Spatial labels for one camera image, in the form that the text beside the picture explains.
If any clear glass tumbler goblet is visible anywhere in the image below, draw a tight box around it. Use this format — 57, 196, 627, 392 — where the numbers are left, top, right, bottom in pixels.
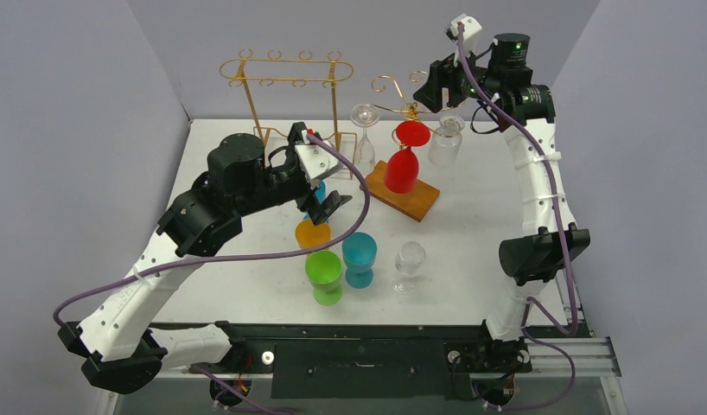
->
428, 115, 465, 167

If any teal plastic goblet front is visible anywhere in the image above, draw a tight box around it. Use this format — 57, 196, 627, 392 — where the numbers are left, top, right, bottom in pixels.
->
341, 232, 378, 289

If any clear wine glass amber tint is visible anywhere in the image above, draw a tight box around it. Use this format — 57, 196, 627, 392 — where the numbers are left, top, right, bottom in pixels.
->
350, 104, 380, 176

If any red plastic goblet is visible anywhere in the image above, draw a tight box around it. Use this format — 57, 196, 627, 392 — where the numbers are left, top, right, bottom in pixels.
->
384, 120, 431, 194

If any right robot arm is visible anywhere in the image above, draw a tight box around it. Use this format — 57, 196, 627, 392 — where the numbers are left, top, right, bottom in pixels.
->
413, 22, 590, 369

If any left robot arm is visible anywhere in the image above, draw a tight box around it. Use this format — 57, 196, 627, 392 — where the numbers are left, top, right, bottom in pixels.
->
58, 122, 347, 394

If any gold tree rack wooden base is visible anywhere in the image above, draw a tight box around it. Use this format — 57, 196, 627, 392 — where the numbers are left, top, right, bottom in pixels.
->
365, 70, 468, 223

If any clear wine glass front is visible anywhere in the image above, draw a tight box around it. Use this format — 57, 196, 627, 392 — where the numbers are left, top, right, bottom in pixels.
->
392, 241, 426, 294

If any blue plastic goblet rear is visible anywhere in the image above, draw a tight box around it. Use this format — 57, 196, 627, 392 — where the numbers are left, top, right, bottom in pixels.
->
303, 181, 328, 225

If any orange plastic goblet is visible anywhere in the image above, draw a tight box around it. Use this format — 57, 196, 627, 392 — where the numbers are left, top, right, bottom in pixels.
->
295, 219, 331, 249

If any green plastic goblet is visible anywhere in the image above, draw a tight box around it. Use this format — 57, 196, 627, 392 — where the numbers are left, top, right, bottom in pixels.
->
304, 250, 342, 306

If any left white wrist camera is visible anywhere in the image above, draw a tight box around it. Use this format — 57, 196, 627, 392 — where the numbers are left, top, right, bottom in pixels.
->
294, 128, 344, 182

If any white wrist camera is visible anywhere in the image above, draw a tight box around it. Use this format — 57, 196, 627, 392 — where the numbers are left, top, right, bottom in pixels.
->
294, 128, 344, 182
446, 14, 482, 57

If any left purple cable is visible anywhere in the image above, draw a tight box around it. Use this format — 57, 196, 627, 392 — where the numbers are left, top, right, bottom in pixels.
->
53, 132, 372, 415

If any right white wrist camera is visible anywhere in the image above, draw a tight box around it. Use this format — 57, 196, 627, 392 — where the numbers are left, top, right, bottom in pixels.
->
446, 14, 482, 57

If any aluminium rail frame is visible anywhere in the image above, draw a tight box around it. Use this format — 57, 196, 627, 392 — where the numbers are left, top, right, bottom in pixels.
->
94, 121, 631, 415

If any gold rectangular wire glass rack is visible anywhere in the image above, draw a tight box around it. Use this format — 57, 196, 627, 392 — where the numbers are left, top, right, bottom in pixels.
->
219, 48, 360, 162

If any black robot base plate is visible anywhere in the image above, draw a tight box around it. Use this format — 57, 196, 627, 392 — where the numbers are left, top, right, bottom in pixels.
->
190, 324, 532, 399

